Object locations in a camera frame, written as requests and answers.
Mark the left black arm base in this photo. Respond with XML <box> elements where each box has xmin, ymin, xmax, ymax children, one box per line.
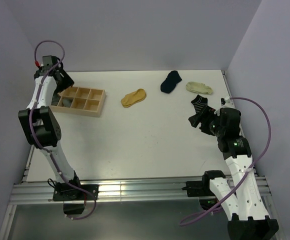
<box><xmin>47</xmin><ymin>178</ymin><xmax>99</xmax><ymax>217</ymax></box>

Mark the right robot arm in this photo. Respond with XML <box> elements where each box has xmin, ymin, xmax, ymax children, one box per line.
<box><xmin>188</xmin><ymin>105</ymin><xmax>279</xmax><ymax>240</ymax></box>

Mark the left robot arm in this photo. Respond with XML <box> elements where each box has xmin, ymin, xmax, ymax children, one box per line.
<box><xmin>18</xmin><ymin>55</ymin><xmax>83</xmax><ymax>200</ymax></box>

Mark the navy blue sock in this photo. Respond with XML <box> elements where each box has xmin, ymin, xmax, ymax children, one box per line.
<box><xmin>160</xmin><ymin>70</ymin><xmax>182</xmax><ymax>94</ymax></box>

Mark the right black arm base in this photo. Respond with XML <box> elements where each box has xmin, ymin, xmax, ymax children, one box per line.
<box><xmin>182</xmin><ymin>180</ymin><xmax>218</xmax><ymax>211</ymax></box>

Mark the dark grey sock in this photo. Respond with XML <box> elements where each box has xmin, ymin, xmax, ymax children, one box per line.
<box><xmin>51</xmin><ymin>95</ymin><xmax>61</xmax><ymax>106</ymax></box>

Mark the cream sock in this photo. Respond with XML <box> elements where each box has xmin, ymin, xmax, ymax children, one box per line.
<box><xmin>185</xmin><ymin>81</ymin><xmax>214</xmax><ymax>95</ymax></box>

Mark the black striped sock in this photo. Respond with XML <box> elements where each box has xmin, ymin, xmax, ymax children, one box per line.
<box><xmin>191</xmin><ymin>94</ymin><xmax>208</xmax><ymax>114</ymax></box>

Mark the aluminium frame rail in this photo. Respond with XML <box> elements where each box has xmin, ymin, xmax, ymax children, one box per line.
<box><xmin>8</xmin><ymin>174</ymin><xmax>271</xmax><ymax>206</ymax></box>

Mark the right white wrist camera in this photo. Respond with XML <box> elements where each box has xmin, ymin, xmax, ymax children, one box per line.
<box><xmin>220</xmin><ymin>97</ymin><xmax>235</xmax><ymax>109</ymax></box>

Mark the mustard yellow sock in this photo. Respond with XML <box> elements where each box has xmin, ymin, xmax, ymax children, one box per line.
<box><xmin>120</xmin><ymin>88</ymin><xmax>147</xmax><ymax>108</ymax></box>

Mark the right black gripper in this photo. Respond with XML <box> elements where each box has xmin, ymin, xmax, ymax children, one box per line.
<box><xmin>188</xmin><ymin>104</ymin><xmax>225</xmax><ymax>138</ymax></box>

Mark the light grey sock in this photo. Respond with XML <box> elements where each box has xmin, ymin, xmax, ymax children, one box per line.
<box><xmin>61</xmin><ymin>98</ymin><xmax>73</xmax><ymax>108</ymax></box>

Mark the wooden compartment tray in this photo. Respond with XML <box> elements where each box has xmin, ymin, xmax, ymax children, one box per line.
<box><xmin>50</xmin><ymin>86</ymin><xmax>106</xmax><ymax>117</ymax></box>

